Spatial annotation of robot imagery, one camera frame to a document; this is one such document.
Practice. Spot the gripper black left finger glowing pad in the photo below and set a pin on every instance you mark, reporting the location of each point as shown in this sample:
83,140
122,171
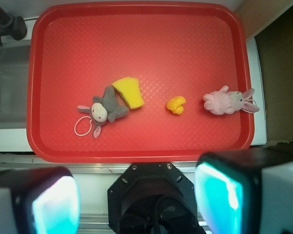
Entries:
39,201

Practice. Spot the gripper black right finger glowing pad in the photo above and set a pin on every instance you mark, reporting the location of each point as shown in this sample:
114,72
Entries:
246,191

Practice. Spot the pink plush bunny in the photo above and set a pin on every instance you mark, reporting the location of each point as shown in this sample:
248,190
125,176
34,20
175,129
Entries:
228,102

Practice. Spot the yellow rubber duck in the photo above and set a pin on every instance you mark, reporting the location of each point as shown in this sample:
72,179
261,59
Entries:
175,105

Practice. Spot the grey plush donkey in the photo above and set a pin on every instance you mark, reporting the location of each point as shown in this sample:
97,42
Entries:
103,110

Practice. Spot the red plastic tray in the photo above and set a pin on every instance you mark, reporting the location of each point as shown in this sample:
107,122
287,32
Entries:
172,48

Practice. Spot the yellow sponge wedge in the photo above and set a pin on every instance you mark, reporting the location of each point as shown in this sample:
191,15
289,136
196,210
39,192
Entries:
129,90

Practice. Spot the steel sink basin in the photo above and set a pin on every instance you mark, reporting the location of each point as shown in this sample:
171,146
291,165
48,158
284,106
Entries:
14,68

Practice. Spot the black faucet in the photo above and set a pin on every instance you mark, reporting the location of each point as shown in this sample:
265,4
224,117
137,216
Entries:
11,25

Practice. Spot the black octagonal mount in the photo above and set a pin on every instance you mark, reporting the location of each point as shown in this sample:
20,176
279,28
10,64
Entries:
153,198

